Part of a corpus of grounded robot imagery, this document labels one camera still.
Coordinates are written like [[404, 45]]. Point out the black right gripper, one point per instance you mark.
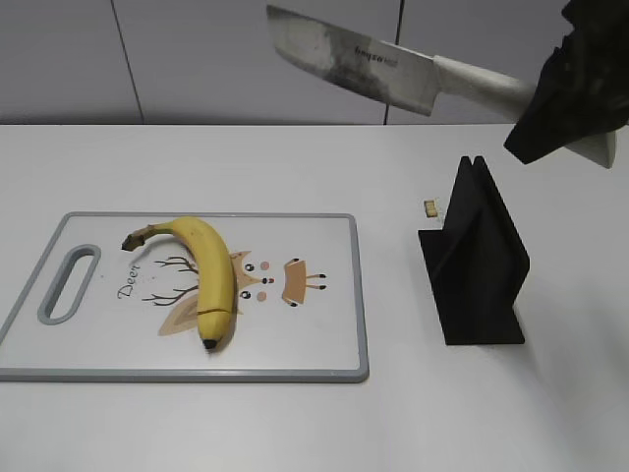
[[582, 90]]

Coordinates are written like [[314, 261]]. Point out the cleaver knife with white handle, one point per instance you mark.
[[405, 78]]

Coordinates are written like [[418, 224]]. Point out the black knife stand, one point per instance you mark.
[[477, 262]]

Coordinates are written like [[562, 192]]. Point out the white grey-rimmed cutting board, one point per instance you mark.
[[91, 312]]

